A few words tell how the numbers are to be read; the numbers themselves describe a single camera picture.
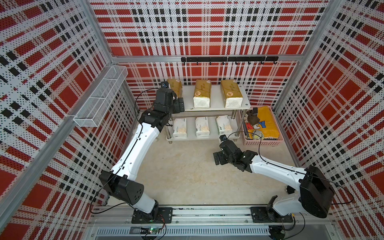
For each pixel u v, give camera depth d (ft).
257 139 3.06
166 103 1.80
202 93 2.33
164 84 2.03
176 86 2.54
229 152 2.11
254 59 2.91
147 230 2.29
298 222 2.36
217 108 2.47
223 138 2.46
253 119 3.40
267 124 3.35
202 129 3.10
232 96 2.30
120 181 1.30
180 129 3.08
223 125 3.15
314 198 1.33
